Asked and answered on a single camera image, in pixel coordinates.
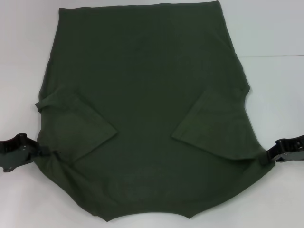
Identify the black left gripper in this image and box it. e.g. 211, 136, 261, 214
0, 133, 53, 173

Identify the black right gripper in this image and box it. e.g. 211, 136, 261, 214
260, 134, 304, 166

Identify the dark green t-shirt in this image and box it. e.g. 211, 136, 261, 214
35, 1, 274, 221

